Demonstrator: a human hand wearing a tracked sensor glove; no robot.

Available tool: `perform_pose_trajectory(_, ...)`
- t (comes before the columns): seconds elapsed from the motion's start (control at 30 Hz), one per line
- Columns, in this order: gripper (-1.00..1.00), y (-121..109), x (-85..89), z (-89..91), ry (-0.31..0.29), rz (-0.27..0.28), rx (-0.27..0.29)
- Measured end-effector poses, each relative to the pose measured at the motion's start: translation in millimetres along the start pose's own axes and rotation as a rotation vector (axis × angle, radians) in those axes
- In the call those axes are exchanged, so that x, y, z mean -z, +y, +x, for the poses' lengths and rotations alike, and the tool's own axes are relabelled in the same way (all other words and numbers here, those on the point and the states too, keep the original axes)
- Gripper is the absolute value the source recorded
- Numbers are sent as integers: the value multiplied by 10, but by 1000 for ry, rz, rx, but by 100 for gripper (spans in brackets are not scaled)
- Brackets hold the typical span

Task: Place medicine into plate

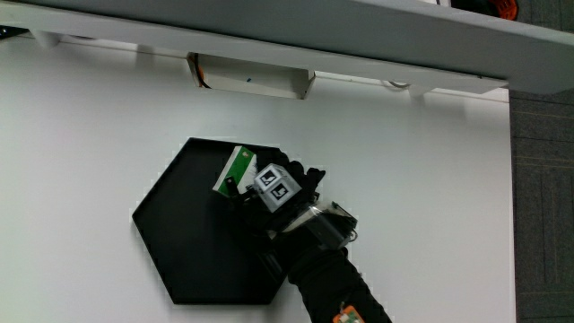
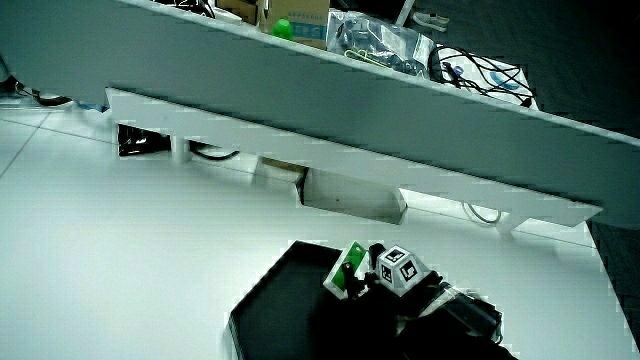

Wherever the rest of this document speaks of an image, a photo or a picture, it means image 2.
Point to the green white medicine box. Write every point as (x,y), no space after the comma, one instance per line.
(350,262)

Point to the brown cardboard box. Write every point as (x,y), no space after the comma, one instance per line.
(300,17)

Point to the clear plastic bag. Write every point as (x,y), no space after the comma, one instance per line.
(380,42)

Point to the black rectangular plate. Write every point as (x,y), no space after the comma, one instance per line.
(280,310)

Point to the white shoe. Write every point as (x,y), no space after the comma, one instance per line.
(430,20)

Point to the person's right hand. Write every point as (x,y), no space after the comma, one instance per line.
(400,272)

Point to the white desk riser shelf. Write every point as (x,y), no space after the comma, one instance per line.
(350,160)

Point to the green round object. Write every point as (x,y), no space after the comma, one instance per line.
(282,29)

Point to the white box blue print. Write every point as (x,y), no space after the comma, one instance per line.
(505,80)

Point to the black shiny bag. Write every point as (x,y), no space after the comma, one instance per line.
(140,141)

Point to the white partition board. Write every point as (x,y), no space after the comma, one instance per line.
(350,105)

